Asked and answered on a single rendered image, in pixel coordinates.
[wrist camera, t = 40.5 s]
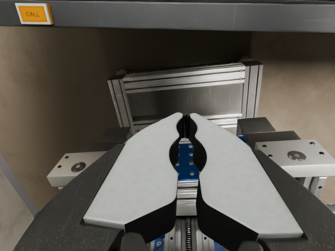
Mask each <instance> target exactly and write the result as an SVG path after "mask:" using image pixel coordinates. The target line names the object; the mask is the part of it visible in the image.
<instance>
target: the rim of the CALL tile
mask: <svg viewBox="0 0 335 251"><path fill-rule="evenodd" d="M15 6H16V9H17V12H18V15H19V18H20V21H21V24H52V23H51V19H50V15H49V11H48V7H47V4H46V3H15ZM18 6H44V10H45V14H46V18H47V22H34V21H22V18H21V15H20V11H19V8H18Z"/></svg>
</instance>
